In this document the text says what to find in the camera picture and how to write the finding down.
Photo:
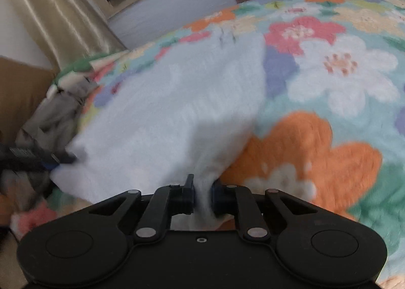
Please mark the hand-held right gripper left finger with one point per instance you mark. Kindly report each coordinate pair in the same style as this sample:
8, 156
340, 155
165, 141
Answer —
189, 195

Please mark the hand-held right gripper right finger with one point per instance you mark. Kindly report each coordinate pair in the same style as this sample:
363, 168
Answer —
217, 200

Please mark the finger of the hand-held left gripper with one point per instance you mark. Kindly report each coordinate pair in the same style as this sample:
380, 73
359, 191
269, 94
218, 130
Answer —
38, 159

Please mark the grey printed T-shirt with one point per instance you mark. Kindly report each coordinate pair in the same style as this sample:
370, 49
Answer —
177, 112

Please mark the grey garment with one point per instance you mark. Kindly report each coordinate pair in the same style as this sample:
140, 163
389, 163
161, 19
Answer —
50, 118

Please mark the brown cardboard box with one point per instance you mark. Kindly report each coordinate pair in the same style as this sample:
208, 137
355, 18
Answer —
22, 96

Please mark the green and white plush pillow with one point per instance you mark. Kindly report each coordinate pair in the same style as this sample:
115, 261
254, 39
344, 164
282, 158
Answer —
76, 69

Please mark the beige curtain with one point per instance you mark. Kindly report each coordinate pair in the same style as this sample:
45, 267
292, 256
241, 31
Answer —
53, 11

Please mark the floral blanket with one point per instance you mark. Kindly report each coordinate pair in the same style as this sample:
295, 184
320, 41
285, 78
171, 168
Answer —
332, 86

